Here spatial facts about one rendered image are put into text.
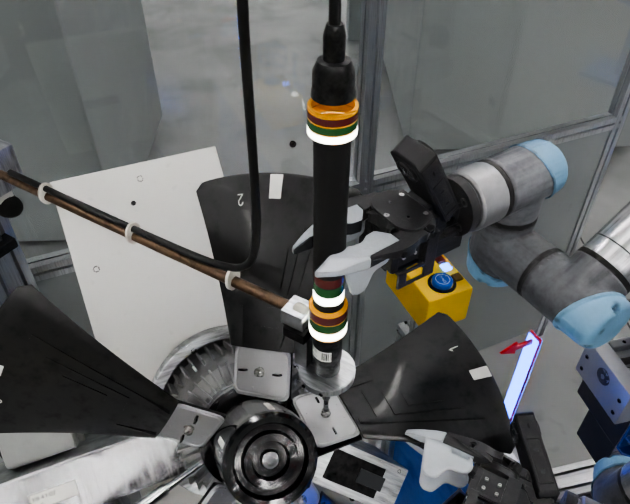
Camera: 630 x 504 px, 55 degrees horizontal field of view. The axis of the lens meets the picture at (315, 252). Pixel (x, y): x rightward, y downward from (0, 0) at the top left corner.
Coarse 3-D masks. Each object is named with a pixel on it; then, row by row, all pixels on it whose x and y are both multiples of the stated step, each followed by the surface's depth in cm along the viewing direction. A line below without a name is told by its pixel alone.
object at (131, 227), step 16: (240, 0) 49; (336, 0) 44; (240, 16) 50; (336, 16) 45; (240, 32) 51; (240, 48) 52; (256, 144) 58; (256, 160) 59; (16, 176) 88; (256, 176) 60; (48, 192) 85; (256, 192) 62; (96, 208) 82; (256, 208) 63; (128, 224) 79; (256, 224) 64; (128, 240) 79; (160, 240) 77; (256, 240) 66; (192, 256) 75; (256, 256) 68
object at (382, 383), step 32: (448, 320) 93; (384, 352) 89; (416, 352) 89; (352, 384) 84; (384, 384) 84; (416, 384) 85; (448, 384) 86; (480, 384) 87; (352, 416) 80; (384, 416) 80; (416, 416) 81; (448, 416) 82; (480, 416) 83; (512, 448) 83
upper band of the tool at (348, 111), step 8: (312, 104) 52; (320, 104) 52; (352, 104) 52; (312, 112) 49; (328, 112) 53; (336, 112) 53; (344, 112) 53; (352, 112) 49; (328, 128) 49; (336, 128) 49; (328, 136) 50; (336, 136) 50; (328, 144) 50; (336, 144) 50
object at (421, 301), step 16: (416, 272) 119; (448, 272) 119; (416, 288) 116; (432, 288) 115; (464, 288) 115; (416, 304) 118; (432, 304) 113; (448, 304) 115; (464, 304) 118; (416, 320) 120
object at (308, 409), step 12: (300, 396) 83; (312, 396) 83; (336, 396) 83; (300, 408) 81; (312, 408) 81; (336, 408) 82; (312, 420) 80; (324, 420) 80; (336, 420) 80; (348, 420) 80; (312, 432) 78; (324, 432) 78; (336, 432) 79; (348, 432) 78; (324, 444) 77
